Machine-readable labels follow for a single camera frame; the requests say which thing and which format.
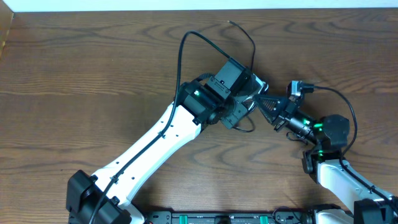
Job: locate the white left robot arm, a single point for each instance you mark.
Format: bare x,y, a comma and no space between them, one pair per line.
106,195

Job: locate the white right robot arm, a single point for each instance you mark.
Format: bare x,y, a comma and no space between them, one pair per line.
326,165

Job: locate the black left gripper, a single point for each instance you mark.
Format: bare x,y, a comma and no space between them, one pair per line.
230,125

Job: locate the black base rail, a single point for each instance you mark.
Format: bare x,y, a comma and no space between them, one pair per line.
282,215

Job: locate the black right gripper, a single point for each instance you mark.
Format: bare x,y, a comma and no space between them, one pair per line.
283,109

